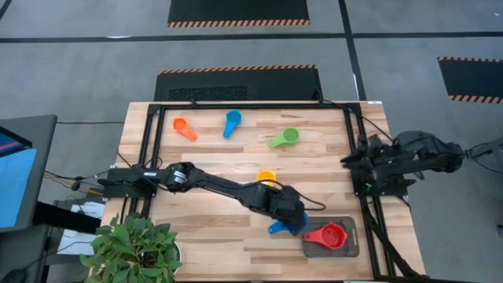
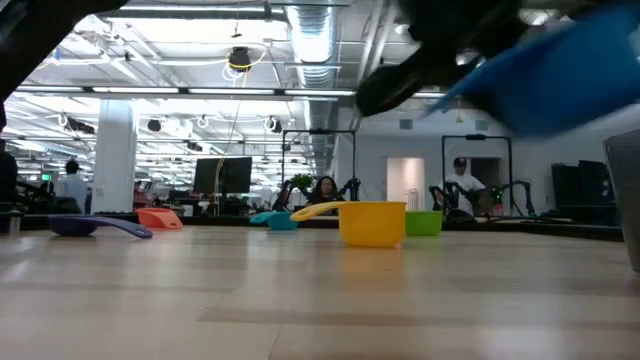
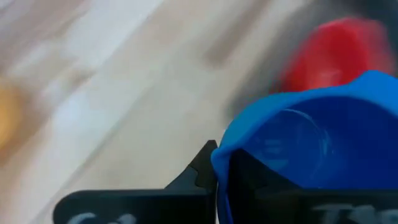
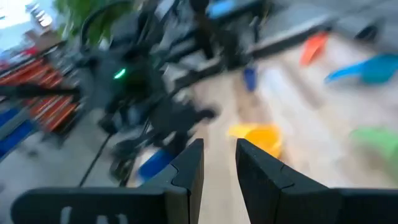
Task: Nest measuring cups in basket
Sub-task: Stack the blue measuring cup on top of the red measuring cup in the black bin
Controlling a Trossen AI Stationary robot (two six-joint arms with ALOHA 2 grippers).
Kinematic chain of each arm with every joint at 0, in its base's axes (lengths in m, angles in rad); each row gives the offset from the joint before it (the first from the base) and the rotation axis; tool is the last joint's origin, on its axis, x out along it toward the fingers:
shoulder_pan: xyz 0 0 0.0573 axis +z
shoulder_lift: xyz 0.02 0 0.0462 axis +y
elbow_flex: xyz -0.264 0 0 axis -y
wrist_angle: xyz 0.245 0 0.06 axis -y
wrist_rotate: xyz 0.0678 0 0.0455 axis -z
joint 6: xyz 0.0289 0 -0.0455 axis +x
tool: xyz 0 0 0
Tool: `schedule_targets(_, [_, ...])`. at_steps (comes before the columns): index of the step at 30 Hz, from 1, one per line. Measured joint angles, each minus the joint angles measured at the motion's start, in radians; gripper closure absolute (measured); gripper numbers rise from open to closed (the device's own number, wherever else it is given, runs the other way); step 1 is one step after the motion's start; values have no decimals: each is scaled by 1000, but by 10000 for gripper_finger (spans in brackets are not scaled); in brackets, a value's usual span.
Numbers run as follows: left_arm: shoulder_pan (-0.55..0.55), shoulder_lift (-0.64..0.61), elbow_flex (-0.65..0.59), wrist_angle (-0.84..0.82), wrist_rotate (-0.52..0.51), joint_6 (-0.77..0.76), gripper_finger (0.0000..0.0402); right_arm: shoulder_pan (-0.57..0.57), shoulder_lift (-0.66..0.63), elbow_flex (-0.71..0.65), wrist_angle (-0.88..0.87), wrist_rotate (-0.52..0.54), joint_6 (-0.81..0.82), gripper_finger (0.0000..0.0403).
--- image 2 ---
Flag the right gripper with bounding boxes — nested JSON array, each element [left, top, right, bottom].
[[355, 0, 531, 119]]

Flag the green measuring cup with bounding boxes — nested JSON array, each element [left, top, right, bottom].
[[404, 210, 444, 237]]

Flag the yellow measuring cup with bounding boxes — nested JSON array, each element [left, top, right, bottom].
[[289, 200, 407, 249]]

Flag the light blue measuring cup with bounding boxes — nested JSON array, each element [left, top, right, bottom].
[[249, 210, 300, 231]]

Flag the grey plastic basket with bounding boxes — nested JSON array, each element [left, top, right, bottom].
[[602, 129, 640, 274]]

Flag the orange measuring cup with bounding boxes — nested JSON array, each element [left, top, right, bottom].
[[135, 207, 184, 231]]

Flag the small dark blue measuring cup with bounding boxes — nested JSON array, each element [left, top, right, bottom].
[[48, 214, 154, 240]]

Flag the person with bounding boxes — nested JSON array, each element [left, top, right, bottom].
[[308, 175, 344, 207], [56, 159, 91, 215], [438, 156, 489, 217]]

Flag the small background plant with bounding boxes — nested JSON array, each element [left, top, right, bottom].
[[288, 173, 315, 191]]

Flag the black computer monitor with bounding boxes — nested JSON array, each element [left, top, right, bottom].
[[192, 156, 254, 196]]

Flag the black cabinets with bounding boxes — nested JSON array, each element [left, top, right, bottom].
[[551, 159, 617, 226]]

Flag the long ceiling light bar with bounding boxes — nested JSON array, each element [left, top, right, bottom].
[[14, 84, 357, 99]]

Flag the white square pillar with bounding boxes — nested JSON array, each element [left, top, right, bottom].
[[91, 98, 138, 215]]

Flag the black background station frame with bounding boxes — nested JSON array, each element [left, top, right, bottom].
[[441, 133, 514, 211], [281, 128, 358, 201]]

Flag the silver ventilation duct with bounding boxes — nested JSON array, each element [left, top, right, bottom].
[[284, 0, 344, 176]]

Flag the ceiling cable reel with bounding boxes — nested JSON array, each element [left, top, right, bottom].
[[227, 45, 254, 74]]

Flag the black metal table frame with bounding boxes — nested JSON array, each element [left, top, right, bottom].
[[0, 209, 625, 243]]

